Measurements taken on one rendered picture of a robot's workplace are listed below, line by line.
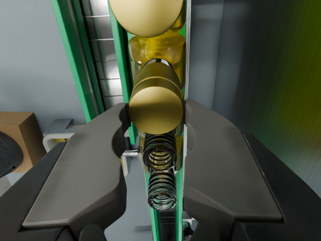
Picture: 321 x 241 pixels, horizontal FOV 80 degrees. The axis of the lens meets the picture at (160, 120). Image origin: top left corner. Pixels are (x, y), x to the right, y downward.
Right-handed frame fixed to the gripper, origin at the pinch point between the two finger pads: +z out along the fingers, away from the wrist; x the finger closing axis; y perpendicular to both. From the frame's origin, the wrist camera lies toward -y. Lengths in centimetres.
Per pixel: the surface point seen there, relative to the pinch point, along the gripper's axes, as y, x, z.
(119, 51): 0.6, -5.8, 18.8
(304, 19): -3.7, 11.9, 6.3
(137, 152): 20.3, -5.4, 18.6
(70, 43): -0.9, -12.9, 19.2
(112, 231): 89, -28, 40
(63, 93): 16, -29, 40
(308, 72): -0.2, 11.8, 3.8
